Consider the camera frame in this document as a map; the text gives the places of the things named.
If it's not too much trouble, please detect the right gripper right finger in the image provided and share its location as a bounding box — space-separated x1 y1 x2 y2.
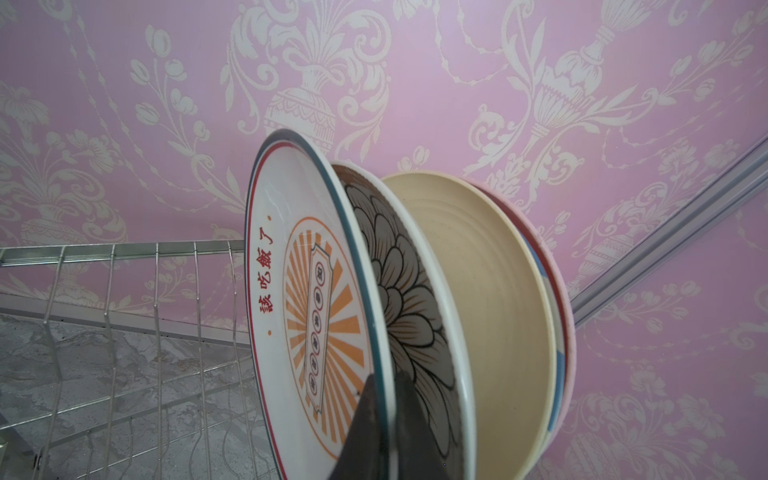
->
395 371 448 480

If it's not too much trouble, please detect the pink plate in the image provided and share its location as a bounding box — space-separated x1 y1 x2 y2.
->
479 182 578 445

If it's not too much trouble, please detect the chrome wire dish rack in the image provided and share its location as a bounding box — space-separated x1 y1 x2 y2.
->
1 240 278 479

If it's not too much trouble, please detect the beige plate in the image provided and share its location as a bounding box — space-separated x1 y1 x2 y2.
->
384 171 557 479

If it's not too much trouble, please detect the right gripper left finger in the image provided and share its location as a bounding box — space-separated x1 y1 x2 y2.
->
328 374 385 480

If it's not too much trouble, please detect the orange sunburst plate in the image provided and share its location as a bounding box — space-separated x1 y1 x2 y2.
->
244 129 398 479

